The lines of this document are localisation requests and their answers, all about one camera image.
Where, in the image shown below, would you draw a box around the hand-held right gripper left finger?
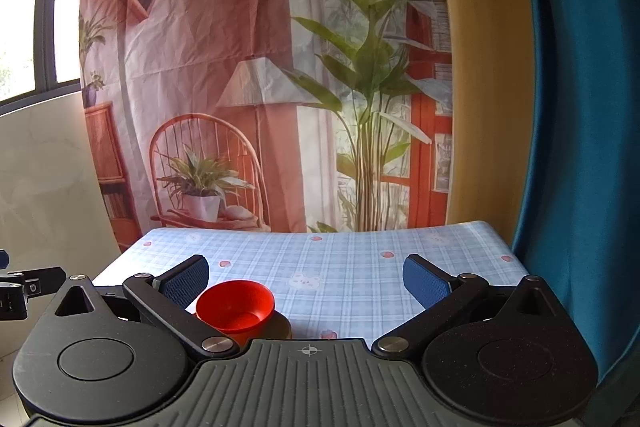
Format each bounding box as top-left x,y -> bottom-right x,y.
52,255 -> 241,361

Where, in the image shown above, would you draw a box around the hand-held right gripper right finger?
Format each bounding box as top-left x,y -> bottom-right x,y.
372,253 -> 569,361

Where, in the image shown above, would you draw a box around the red bowl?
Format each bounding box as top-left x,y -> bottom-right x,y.
195,280 -> 276,346

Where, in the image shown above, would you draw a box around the brown plate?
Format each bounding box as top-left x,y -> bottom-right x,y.
239,311 -> 293,344

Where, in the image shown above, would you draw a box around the blue checked tablecloth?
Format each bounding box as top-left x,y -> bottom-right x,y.
92,220 -> 526,344

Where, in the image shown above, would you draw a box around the blue curtain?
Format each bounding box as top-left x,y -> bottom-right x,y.
509,0 -> 640,390

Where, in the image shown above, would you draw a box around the printed backdrop cloth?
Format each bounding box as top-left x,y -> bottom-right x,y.
79,0 -> 455,253

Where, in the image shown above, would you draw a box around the window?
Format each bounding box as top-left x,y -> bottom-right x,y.
0,0 -> 98,108

